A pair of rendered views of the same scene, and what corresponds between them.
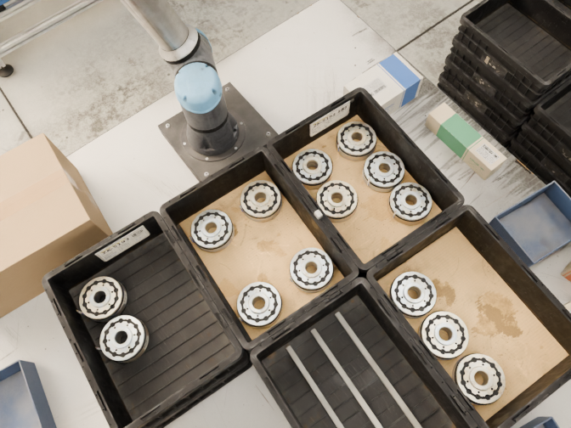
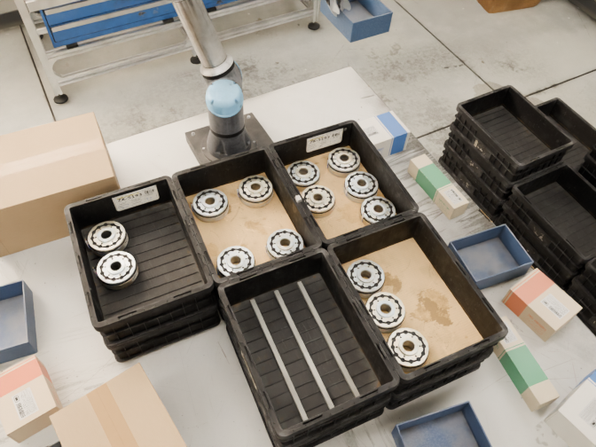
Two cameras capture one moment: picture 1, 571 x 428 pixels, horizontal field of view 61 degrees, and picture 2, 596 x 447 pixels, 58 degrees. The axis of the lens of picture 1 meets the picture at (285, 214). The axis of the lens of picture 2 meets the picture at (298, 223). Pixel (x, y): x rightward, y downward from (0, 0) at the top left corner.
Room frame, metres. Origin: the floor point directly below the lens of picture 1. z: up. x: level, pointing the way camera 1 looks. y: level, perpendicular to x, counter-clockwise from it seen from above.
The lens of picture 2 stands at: (-0.51, -0.08, 2.09)
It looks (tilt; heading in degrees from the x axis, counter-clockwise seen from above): 54 degrees down; 1
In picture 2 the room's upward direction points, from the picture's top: 2 degrees clockwise
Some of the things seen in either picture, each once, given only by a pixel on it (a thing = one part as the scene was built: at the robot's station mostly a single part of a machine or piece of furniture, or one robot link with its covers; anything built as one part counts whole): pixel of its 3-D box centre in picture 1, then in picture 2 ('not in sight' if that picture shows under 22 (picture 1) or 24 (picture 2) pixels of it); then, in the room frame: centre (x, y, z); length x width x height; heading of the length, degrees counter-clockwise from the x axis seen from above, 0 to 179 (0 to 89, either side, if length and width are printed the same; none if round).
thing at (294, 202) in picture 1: (257, 248); (245, 221); (0.39, 0.07, 0.87); 0.40 x 0.30 x 0.11; 27
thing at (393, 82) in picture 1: (381, 91); (375, 138); (0.87, -0.33, 0.75); 0.20 x 0.12 x 0.09; 119
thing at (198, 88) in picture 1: (200, 94); (225, 105); (0.81, 0.18, 0.91); 0.13 x 0.12 x 0.14; 8
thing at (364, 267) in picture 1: (361, 173); (341, 178); (0.52, -0.19, 0.92); 0.40 x 0.30 x 0.02; 27
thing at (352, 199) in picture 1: (336, 199); (317, 198); (0.49, -0.13, 0.86); 0.10 x 0.10 x 0.01
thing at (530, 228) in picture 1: (539, 225); (488, 257); (0.39, -0.66, 0.74); 0.20 x 0.15 x 0.07; 113
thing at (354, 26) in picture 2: not in sight; (355, 11); (1.09, -0.23, 1.10); 0.20 x 0.15 x 0.07; 30
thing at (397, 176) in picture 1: (384, 169); (361, 184); (0.55, -0.26, 0.86); 0.10 x 0.10 x 0.01
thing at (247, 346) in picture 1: (256, 240); (244, 210); (0.39, 0.07, 0.92); 0.40 x 0.30 x 0.02; 27
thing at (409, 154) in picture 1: (359, 183); (339, 190); (0.52, -0.19, 0.87); 0.40 x 0.30 x 0.11; 27
